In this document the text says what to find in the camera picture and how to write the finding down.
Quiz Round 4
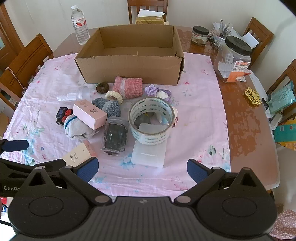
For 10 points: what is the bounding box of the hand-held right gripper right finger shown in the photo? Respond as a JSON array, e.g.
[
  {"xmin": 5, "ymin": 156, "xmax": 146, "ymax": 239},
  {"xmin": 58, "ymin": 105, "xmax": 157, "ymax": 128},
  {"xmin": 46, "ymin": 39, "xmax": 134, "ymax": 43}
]
[{"xmin": 174, "ymin": 159, "xmax": 271, "ymax": 205}]

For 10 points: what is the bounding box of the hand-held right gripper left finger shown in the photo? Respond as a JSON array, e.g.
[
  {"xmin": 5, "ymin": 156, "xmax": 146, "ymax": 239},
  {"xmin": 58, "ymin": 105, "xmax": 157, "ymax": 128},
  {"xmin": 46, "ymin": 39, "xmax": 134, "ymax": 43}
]
[{"xmin": 27, "ymin": 157, "xmax": 110, "ymax": 207}]

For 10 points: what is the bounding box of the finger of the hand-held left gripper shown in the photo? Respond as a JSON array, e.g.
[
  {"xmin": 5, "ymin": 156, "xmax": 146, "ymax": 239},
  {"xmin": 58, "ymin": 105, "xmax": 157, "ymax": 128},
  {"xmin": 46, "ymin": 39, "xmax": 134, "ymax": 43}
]
[
  {"xmin": 0, "ymin": 139, "xmax": 29, "ymax": 155},
  {"xmin": 0, "ymin": 159, "xmax": 67, "ymax": 176}
]

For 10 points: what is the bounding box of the beige and pink carton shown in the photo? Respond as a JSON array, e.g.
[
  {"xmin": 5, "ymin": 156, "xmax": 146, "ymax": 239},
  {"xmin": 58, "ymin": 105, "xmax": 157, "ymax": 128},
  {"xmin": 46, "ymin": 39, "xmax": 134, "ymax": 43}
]
[{"xmin": 65, "ymin": 140, "xmax": 97, "ymax": 168}]

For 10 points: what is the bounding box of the glass jar with dark contents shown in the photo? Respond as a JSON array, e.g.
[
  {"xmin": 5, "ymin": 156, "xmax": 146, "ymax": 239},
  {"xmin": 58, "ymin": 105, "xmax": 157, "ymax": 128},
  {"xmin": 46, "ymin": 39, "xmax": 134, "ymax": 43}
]
[{"xmin": 101, "ymin": 117, "xmax": 129, "ymax": 157}]

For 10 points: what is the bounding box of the white sock with blue stripes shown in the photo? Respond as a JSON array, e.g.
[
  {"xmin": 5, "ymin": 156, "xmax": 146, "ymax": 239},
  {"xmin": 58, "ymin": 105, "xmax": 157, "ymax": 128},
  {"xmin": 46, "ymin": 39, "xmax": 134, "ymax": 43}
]
[{"xmin": 64, "ymin": 114, "xmax": 100, "ymax": 142}]

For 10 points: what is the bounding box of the translucent plastic case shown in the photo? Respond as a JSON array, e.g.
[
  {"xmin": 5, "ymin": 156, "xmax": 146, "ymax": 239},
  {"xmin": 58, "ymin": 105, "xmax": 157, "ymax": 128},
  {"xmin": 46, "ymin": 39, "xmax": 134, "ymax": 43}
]
[{"xmin": 131, "ymin": 123, "xmax": 167, "ymax": 168}]

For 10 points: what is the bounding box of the black cube with red buttons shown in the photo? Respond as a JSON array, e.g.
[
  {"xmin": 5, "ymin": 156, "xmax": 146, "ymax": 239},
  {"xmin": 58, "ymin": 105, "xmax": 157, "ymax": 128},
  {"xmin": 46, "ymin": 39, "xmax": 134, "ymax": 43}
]
[{"xmin": 55, "ymin": 107, "xmax": 74, "ymax": 127}]

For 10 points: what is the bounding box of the clear tape roll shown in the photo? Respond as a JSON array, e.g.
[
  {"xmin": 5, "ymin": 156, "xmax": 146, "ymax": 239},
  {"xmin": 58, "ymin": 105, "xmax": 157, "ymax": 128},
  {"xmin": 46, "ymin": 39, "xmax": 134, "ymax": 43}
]
[{"xmin": 128, "ymin": 97, "xmax": 174, "ymax": 145}]

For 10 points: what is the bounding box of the blue and white plush toy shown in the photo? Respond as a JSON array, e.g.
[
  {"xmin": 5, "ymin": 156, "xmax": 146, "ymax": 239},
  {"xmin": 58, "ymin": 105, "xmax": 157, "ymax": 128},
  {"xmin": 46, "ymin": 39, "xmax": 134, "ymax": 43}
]
[{"xmin": 157, "ymin": 108, "xmax": 179, "ymax": 128}]

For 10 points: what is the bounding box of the clear plastic cup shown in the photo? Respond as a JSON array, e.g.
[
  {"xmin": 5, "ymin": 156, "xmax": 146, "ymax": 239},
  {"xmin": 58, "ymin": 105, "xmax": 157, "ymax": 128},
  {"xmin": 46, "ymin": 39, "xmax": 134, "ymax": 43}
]
[{"xmin": 57, "ymin": 86, "xmax": 90, "ymax": 102}]

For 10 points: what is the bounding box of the brown scrunchie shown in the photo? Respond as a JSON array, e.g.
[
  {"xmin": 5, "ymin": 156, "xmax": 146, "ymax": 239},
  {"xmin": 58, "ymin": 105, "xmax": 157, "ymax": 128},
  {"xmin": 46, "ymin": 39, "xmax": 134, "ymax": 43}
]
[{"xmin": 96, "ymin": 83, "xmax": 110, "ymax": 94}]

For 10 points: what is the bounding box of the pink knitted cloth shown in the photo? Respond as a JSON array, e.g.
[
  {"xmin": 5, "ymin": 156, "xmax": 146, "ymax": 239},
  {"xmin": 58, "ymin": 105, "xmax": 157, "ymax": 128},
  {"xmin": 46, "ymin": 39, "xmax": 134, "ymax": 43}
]
[{"xmin": 112, "ymin": 76, "xmax": 143, "ymax": 100}]

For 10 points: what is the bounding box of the cardboard box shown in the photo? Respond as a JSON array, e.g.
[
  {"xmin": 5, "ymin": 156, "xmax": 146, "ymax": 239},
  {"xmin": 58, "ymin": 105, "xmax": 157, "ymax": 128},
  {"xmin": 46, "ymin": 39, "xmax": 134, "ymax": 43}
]
[{"xmin": 74, "ymin": 24, "xmax": 185, "ymax": 86}]

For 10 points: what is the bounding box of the grey-blue knitted roll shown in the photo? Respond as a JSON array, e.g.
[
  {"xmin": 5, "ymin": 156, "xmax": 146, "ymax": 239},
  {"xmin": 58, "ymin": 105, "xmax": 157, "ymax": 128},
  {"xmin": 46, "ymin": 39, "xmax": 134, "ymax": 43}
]
[{"xmin": 102, "ymin": 101, "xmax": 122, "ymax": 118}]

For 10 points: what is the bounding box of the pink floral tablecloth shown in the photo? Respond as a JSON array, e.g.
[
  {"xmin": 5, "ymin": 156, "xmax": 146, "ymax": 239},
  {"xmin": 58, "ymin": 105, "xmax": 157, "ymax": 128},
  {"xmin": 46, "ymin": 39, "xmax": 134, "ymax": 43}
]
[{"xmin": 0, "ymin": 52, "xmax": 232, "ymax": 198}]

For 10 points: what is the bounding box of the cream scrunchie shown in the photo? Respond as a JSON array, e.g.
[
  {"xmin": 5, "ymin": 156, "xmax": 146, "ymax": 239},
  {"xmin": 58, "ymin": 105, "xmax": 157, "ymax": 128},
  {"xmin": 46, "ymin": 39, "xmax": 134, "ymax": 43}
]
[{"xmin": 105, "ymin": 91, "xmax": 123, "ymax": 102}]

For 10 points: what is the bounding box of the wooden chair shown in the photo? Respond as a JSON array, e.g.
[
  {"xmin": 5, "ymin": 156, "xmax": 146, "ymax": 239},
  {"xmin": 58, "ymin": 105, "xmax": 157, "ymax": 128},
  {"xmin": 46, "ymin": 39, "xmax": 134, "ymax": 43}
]
[
  {"xmin": 127, "ymin": 0, "xmax": 169, "ymax": 24},
  {"xmin": 243, "ymin": 17, "xmax": 274, "ymax": 67},
  {"xmin": 266, "ymin": 59, "xmax": 296, "ymax": 121},
  {"xmin": 0, "ymin": 34, "xmax": 55, "ymax": 110}
]

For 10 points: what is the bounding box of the gold openwork trivet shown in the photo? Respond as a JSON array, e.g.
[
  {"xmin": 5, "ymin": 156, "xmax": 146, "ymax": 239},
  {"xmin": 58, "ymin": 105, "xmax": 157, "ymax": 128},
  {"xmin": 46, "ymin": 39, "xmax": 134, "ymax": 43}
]
[{"xmin": 245, "ymin": 87, "xmax": 262, "ymax": 107}]

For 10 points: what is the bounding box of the white power strip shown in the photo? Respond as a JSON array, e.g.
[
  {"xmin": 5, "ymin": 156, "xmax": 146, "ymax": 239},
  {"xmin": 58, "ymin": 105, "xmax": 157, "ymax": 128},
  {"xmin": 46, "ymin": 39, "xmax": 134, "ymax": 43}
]
[{"xmin": 268, "ymin": 111, "xmax": 284, "ymax": 130}]

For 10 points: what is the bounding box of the colourful carton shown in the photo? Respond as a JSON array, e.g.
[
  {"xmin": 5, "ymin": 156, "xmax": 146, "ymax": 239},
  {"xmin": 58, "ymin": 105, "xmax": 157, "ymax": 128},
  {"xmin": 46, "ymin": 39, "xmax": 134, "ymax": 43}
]
[{"xmin": 273, "ymin": 120, "xmax": 296, "ymax": 149}]

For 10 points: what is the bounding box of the floral fabric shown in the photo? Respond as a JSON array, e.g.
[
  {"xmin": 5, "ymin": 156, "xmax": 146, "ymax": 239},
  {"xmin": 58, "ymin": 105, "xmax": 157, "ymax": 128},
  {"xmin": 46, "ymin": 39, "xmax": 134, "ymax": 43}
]
[{"xmin": 269, "ymin": 210, "xmax": 296, "ymax": 240}]

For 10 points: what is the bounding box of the wooden door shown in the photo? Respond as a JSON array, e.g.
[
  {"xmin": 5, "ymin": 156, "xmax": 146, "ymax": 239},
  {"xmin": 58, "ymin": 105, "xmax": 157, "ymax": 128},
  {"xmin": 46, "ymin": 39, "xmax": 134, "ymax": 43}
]
[{"xmin": 0, "ymin": 5, "xmax": 25, "ymax": 70}]

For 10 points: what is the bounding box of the teal packet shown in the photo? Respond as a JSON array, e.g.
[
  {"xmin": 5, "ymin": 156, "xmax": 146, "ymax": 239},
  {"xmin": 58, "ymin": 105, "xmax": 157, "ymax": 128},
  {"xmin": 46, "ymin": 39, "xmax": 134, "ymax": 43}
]
[{"xmin": 266, "ymin": 81, "xmax": 296, "ymax": 114}]

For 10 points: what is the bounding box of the large black-lidded plastic jar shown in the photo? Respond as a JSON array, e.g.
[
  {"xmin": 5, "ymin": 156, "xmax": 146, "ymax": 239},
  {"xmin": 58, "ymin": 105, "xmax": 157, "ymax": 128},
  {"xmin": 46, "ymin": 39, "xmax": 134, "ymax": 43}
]
[{"xmin": 213, "ymin": 35, "xmax": 252, "ymax": 83}]

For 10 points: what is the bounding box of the small black-lidded jar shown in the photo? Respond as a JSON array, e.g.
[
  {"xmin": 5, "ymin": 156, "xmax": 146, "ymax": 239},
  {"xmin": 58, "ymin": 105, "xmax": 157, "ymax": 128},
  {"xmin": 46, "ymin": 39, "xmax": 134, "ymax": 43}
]
[{"xmin": 191, "ymin": 26, "xmax": 210, "ymax": 46}]

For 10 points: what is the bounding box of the clear water bottle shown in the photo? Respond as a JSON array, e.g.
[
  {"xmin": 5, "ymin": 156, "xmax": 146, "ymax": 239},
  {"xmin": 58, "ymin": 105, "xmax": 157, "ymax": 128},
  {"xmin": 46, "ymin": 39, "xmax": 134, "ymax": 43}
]
[{"xmin": 70, "ymin": 5, "xmax": 90, "ymax": 45}]

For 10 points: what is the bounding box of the cluttered pen holder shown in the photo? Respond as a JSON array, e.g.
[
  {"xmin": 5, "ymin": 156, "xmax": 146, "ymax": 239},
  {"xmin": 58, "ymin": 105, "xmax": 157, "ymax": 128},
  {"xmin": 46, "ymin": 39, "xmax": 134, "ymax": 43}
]
[{"xmin": 209, "ymin": 20, "xmax": 234, "ymax": 48}]

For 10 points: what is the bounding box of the tan tissue box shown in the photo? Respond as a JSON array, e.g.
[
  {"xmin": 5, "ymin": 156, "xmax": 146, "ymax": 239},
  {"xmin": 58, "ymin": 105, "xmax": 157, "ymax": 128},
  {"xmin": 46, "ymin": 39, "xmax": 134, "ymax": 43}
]
[{"xmin": 135, "ymin": 9, "xmax": 166, "ymax": 25}]

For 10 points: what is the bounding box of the metal chain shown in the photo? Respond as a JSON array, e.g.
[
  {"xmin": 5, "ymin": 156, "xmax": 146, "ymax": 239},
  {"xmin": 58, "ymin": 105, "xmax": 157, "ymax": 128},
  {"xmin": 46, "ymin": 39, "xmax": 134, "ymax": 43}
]
[{"xmin": 6, "ymin": 67, "xmax": 26, "ymax": 90}]

